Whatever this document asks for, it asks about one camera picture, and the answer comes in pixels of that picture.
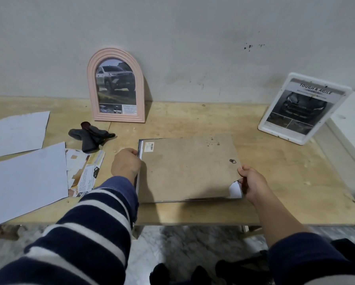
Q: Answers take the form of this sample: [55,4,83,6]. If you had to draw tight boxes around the person's right hand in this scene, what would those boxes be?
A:
[237,165,271,204]

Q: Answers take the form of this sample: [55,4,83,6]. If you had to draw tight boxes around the brown rectangular backing board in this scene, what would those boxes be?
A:
[137,134,243,203]

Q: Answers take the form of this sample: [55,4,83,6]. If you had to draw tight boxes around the person's black shoe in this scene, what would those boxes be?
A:
[192,265,211,285]
[149,263,171,285]

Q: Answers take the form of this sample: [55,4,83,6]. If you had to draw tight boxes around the white cabinet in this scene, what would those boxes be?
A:
[314,91,355,205]

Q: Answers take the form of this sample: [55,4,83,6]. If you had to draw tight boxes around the black bag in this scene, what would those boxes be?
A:
[330,239,355,264]

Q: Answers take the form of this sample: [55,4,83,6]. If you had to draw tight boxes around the black stool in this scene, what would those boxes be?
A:
[214,251,270,285]

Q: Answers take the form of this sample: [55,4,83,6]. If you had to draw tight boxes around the cut brochure pages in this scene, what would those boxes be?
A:
[65,148,106,198]

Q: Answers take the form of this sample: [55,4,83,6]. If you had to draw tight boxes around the person's right forearm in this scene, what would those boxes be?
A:
[252,192,355,285]

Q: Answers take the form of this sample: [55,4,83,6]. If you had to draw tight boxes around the double-sided arched brochure picture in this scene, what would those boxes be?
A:
[95,58,138,116]

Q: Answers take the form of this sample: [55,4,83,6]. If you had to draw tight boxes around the white rectangular photo frame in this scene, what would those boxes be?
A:
[257,72,353,146]

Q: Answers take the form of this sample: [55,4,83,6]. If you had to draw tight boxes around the black cleaning cloth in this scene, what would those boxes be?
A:
[68,121,116,153]

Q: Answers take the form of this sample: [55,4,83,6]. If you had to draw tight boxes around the white cut paper sheet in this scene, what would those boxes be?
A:
[0,111,50,159]

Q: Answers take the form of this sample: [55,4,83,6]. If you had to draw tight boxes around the person's left forearm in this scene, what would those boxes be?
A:
[0,176,140,285]

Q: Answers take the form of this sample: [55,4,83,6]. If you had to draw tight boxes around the pink arched photo frame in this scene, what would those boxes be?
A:
[87,47,146,123]

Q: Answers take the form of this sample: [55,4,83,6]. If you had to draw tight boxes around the person's left hand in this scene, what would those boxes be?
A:
[111,148,142,184]

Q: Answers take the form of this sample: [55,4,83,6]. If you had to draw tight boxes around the large white paper sheet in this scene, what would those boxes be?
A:
[0,141,69,229]

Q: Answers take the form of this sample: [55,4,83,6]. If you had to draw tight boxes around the grey rectangular photo frame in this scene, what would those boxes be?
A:
[135,138,243,204]

